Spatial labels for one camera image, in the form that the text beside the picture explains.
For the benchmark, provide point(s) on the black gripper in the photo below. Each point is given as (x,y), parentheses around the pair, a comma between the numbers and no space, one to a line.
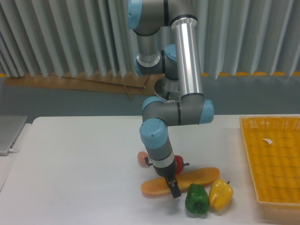
(171,181)

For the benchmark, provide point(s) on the long orange bread loaf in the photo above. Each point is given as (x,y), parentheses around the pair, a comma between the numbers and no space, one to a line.
(202,176)

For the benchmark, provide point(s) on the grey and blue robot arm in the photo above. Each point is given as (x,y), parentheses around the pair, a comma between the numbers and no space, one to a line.
(167,44)

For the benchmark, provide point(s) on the yellow woven basket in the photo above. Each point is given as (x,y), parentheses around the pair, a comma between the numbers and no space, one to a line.
(275,168)

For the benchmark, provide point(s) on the red bell pepper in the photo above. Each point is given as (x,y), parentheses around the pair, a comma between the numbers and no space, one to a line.
(180,164)

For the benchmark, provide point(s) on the green bell pepper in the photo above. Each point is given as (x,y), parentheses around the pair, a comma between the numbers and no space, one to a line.
(197,201)

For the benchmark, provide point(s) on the brown egg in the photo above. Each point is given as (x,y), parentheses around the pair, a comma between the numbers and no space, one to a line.
(141,158)

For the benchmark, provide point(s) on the yellow bell pepper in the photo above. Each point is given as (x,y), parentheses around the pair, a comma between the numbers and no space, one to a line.
(220,194)

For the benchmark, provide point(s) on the brown cardboard sheet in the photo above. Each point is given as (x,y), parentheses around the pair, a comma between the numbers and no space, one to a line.
(129,84)

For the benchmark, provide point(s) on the white paper scrap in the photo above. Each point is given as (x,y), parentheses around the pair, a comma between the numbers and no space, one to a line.
(269,141)

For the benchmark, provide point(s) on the silver laptop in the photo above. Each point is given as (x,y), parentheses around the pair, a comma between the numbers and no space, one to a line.
(10,129)

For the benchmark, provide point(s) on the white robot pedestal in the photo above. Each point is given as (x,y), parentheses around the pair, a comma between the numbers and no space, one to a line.
(168,90)

